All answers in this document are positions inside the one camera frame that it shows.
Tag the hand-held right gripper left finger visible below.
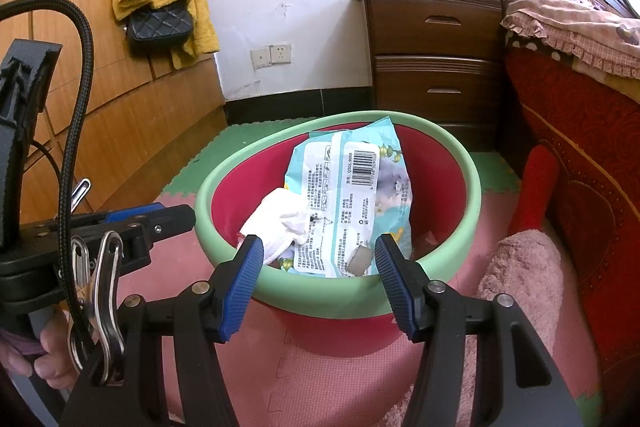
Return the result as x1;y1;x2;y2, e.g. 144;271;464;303
60;233;265;427

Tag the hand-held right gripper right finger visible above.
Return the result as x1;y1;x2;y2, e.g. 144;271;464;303
374;233;581;427

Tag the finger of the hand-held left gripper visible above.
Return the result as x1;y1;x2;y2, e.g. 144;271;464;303
99;202;167;224
22;204;197;278

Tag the red bin with green rim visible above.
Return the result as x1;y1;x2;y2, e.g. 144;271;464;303
194;109;482;353

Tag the white paper towel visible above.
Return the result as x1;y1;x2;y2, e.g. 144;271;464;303
241;188;313;265

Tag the light blue wet wipes pack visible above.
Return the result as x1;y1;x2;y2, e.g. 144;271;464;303
280;117;413;279

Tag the person's left hand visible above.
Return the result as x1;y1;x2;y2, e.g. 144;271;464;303
5;323;77;391

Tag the metal spring clip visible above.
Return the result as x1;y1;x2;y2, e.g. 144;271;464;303
70;178;92;214
67;231;126;383

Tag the green foam floor mat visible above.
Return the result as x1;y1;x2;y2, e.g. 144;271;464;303
160;117;523;200

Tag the pink foam floor mat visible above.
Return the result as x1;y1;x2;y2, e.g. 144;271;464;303
115;189;601;427

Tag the red sock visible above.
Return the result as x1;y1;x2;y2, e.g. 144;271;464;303
510;144;559;235

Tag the black quilted bag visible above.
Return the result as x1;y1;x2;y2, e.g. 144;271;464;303
125;2;195;55

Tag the red patterned bed side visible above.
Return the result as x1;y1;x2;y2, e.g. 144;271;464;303
502;42;640;388

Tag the dark wooden nightstand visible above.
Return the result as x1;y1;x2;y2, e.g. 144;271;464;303
350;0;516;152

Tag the pink ruffled bedsheet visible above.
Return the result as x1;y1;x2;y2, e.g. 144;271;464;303
500;0;640;80

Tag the black braided cable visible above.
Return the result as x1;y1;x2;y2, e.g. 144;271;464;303
0;0;95;358

